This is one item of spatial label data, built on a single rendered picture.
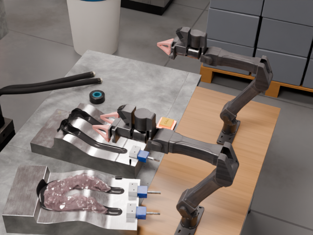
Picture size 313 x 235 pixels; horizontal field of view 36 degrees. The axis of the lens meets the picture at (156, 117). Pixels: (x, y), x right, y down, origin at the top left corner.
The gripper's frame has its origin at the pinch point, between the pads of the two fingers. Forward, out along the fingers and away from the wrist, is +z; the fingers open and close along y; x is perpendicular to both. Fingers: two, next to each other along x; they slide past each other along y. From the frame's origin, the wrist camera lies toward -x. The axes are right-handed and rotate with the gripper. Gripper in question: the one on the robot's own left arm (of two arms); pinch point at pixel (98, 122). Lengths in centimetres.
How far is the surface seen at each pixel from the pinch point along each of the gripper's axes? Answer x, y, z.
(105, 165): 34.8, -11.5, 4.6
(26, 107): 116, -116, 128
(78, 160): 35.7, -10.8, 17.7
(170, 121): 36, -52, -10
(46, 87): 28, -43, 53
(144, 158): 29.8, -17.2, -10.9
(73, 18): 81, -197, 129
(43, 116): 38, -33, 50
